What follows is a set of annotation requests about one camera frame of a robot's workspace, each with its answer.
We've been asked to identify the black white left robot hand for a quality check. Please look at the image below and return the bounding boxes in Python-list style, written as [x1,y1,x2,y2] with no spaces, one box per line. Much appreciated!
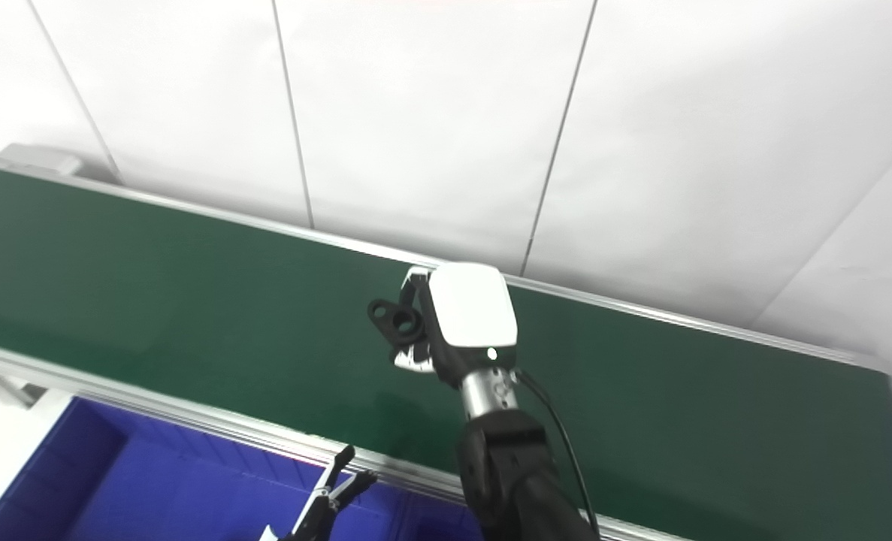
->
[258,445,378,541]

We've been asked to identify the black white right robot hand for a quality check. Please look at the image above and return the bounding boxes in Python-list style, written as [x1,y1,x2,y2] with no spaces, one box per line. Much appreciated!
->
[393,261,520,388]

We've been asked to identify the black flange part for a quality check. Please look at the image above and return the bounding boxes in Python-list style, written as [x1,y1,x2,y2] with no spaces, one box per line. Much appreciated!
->
[367,298,423,347]

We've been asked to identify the blue plastic bin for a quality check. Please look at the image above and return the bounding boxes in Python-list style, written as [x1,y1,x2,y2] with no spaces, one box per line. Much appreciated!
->
[0,397,416,541]
[401,488,485,541]

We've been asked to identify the green conveyor belt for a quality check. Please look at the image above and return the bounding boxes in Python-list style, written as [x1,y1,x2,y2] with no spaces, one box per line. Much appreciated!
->
[0,168,892,541]
[0,156,892,541]

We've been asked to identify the grey conveyor end cap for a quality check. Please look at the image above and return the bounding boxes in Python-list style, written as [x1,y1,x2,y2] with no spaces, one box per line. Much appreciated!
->
[0,144,83,178]

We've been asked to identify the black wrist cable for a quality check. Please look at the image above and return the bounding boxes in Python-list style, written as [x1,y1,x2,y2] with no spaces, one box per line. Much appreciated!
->
[513,370,601,539]

